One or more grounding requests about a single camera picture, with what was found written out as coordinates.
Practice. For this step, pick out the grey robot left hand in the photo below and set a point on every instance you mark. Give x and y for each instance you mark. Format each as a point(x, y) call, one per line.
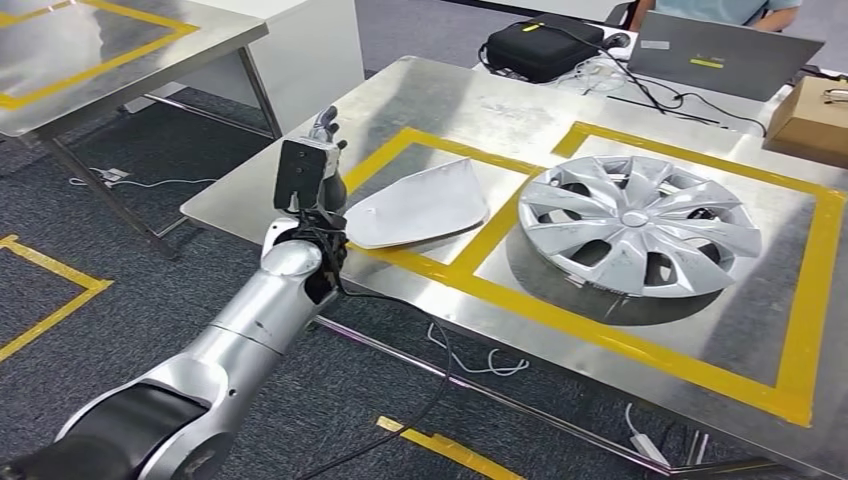
point(331, 179)

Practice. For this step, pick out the white curved panel part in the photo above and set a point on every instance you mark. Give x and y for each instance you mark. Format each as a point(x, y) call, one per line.
point(424, 206)

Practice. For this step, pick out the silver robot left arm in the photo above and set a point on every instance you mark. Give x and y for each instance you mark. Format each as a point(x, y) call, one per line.
point(218, 371)

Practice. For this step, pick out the steel workbench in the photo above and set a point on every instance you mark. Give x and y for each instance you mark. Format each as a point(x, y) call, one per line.
point(464, 106)

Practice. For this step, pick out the yellow tape divider strip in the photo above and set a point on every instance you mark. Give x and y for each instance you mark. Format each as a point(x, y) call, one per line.
point(493, 232)

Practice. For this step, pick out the steel table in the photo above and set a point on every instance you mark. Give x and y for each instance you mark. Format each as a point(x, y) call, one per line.
point(132, 53)

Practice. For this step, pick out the black bag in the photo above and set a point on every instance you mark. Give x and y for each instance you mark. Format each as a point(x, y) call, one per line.
point(543, 48)

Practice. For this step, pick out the long yellow tape strip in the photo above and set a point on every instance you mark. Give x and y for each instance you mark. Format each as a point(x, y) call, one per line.
point(450, 449)

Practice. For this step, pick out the yellow tape square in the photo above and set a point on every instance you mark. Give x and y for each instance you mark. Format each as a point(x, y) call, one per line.
point(60, 311)

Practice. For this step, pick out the silver wheel hubcap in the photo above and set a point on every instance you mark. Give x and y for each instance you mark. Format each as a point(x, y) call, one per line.
point(636, 222)

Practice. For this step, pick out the grey laptop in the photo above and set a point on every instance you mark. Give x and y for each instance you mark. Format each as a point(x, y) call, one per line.
point(722, 56)

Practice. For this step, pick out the seated person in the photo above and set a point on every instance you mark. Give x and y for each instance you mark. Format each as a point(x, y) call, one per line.
point(715, 10)

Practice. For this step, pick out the white power strip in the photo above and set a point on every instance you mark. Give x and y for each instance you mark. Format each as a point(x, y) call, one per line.
point(652, 450)

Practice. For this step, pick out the cardboard box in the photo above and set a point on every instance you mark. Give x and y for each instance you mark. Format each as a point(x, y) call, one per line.
point(808, 122)

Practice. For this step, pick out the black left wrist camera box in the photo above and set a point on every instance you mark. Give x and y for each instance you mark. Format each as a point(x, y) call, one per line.
point(301, 173)

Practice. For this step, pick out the yellow tape frame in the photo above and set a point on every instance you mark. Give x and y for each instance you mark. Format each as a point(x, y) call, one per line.
point(662, 361)
point(99, 63)

